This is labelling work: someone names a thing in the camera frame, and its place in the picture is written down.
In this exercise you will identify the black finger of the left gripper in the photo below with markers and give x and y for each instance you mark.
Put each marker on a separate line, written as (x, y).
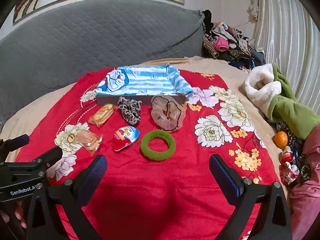
(11, 145)
(50, 157)

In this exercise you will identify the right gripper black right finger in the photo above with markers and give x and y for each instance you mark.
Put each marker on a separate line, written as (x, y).
(273, 219)

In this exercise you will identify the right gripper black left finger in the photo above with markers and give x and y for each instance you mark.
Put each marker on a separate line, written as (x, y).
(44, 221)

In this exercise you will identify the yellow rice cracker pack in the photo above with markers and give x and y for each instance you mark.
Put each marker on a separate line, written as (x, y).
(89, 140)

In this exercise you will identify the orange biscuit pack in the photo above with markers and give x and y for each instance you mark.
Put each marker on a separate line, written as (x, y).
(101, 116)

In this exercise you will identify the red blue egg toy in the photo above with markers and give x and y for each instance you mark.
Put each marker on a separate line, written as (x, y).
(124, 137)

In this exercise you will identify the leopard print scrunchie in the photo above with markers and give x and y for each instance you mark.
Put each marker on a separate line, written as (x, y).
(130, 110)

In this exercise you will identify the beige sheer scrunchie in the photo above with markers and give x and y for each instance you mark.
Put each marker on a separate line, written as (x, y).
(167, 113)

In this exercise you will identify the person's left hand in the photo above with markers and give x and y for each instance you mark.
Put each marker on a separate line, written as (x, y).
(18, 214)

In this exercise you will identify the pink garment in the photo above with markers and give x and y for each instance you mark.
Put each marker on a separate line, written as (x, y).
(305, 196)

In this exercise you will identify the red white candy wrappers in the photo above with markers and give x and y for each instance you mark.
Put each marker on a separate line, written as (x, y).
(288, 171)

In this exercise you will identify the orange fruit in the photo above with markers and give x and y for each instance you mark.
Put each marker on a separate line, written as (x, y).
(280, 139)

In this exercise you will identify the red floral blanket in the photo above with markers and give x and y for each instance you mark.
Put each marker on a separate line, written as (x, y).
(167, 218)

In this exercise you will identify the grey quilted headboard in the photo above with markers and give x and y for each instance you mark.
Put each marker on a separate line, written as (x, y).
(59, 46)

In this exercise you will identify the white green fleece blanket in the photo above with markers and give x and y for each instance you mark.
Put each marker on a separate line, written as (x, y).
(272, 94)

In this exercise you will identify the blue striped cartoon cloth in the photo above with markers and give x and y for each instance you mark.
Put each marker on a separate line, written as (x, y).
(147, 80)

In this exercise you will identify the pile of clothes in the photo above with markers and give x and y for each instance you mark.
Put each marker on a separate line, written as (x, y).
(223, 42)

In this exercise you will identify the white satin curtain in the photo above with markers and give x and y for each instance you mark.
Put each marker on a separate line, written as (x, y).
(288, 36)

